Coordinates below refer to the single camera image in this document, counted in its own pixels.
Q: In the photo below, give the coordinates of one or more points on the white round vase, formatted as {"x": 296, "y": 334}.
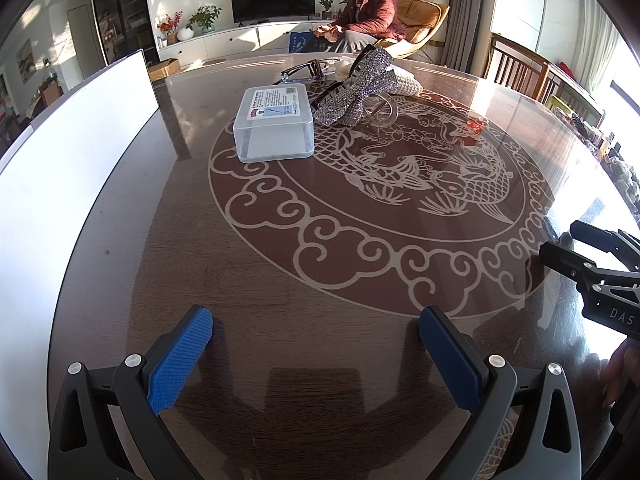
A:
{"x": 185, "y": 34}

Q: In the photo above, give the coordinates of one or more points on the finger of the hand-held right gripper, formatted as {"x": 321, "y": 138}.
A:
{"x": 565, "y": 260}
{"x": 600, "y": 240}

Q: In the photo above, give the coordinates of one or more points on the black television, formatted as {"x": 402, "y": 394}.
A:
{"x": 272, "y": 0}

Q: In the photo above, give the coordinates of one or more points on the wall painting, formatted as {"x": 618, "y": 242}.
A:
{"x": 26, "y": 60}

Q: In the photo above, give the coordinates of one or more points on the green potted plant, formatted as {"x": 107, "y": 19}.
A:
{"x": 205, "y": 17}

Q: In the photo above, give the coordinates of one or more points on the leafy potted plant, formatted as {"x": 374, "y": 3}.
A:
{"x": 343, "y": 2}

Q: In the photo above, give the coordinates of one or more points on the red flower bouquet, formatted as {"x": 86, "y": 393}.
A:
{"x": 169, "y": 24}

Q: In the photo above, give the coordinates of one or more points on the clear acrylic hair clip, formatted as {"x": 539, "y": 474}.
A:
{"x": 387, "y": 116}

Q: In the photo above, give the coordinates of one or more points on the white door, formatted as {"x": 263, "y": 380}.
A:
{"x": 80, "y": 40}

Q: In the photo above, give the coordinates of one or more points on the white TV cabinet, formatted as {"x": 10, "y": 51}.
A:
{"x": 225, "y": 45}

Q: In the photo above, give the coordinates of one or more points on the person's right hand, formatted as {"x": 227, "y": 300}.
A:
{"x": 614, "y": 375}

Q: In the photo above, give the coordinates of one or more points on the silver sequin bow clip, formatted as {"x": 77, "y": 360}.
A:
{"x": 360, "y": 90}

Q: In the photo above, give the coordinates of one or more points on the grey curtain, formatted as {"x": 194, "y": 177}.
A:
{"x": 467, "y": 15}

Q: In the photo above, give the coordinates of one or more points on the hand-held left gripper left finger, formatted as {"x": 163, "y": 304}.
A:
{"x": 175, "y": 365}

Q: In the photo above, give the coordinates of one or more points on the tan lounge chair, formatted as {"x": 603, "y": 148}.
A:
{"x": 425, "y": 20}

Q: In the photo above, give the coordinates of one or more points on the blue bag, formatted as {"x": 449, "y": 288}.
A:
{"x": 300, "y": 42}

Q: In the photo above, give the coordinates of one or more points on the dark glass display cabinet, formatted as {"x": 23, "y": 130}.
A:
{"x": 125, "y": 10}

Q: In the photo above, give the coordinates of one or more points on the wooden slatted chair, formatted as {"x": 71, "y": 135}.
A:
{"x": 515, "y": 67}

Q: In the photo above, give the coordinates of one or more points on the brown cardboard box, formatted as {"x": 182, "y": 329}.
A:
{"x": 164, "y": 69}

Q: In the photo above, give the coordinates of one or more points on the small potted plant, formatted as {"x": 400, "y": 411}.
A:
{"x": 326, "y": 7}

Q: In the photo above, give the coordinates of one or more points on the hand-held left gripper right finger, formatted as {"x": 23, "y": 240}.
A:
{"x": 447, "y": 360}

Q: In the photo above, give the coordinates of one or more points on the white cardboard container box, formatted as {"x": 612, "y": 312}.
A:
{"x": 75, "y": 210}

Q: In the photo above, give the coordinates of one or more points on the clear plastic lidded box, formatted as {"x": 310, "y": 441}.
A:
{"x": 272, "y": 125}

